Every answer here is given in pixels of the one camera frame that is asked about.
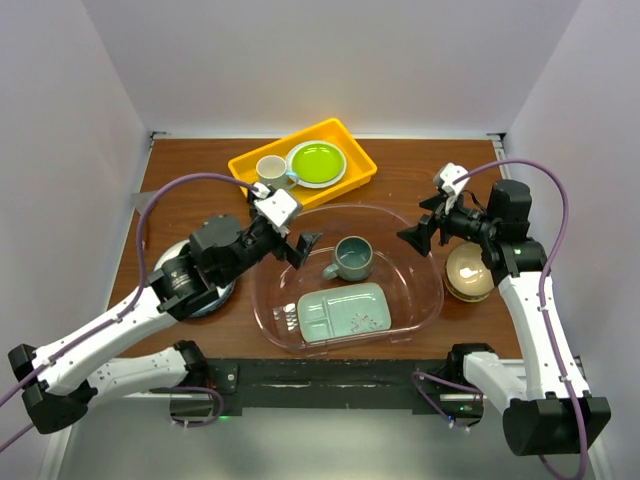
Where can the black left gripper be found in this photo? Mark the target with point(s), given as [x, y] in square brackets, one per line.
[296, 255]

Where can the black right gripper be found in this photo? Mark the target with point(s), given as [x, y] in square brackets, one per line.
[419, 236]

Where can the teal glazed ceramic mug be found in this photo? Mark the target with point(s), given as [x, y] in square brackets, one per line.
[352, 260]

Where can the mint divided rectangular plate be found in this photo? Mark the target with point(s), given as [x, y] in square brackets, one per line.
[357, 309]

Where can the watermelon plate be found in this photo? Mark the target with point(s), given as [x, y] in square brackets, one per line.
[172, 250]

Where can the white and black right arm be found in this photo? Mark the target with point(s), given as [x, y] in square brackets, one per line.
[552, 411]

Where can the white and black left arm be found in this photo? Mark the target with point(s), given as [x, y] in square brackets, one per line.
[61, 381]

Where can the clear plastic bin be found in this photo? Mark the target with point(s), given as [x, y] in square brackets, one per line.
[411, 283]

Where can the beige bowl with black rim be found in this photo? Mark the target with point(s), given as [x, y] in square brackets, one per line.
[465, 270]

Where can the yellow patterned bowl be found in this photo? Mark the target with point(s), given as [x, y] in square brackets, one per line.
[465, 297]

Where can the green plate white rim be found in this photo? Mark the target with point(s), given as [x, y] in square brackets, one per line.
[318, 164]

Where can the dark blue patterned plate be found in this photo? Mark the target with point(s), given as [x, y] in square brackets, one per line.
[224, 295]

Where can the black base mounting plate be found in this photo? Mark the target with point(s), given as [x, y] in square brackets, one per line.
[324, 384]

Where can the grey triangular scraper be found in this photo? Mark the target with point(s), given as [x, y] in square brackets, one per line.
[140, 200]

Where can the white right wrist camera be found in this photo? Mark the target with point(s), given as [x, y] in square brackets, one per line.
[451, 180]

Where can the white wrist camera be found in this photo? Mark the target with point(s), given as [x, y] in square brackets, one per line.
[451, 180]
[279, 207]

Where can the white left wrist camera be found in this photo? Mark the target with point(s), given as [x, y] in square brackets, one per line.
[279, 207]

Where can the white mug blue handle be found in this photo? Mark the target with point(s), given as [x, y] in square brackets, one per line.
[274, 171]

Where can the aluminium table frame rail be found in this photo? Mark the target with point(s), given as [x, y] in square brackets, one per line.
[500, 145]

